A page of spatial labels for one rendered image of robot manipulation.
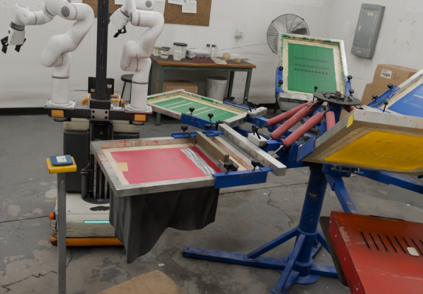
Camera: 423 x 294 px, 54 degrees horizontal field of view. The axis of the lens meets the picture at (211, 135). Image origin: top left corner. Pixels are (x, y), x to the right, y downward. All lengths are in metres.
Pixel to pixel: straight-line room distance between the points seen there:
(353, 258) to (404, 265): 0.16
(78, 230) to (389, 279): 2.18
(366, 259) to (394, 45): 5.44
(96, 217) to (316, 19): 5.48
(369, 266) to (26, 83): 5.06
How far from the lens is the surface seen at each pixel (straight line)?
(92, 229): 3.05
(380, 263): 1.46
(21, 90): 5.87
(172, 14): 6.09
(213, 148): 2.23
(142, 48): 2.30
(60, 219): 2.32
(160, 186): 1.91
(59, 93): 2.45
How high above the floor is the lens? 1.85
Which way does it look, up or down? 19 degrees down
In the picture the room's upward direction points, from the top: 7 degrees clockwise
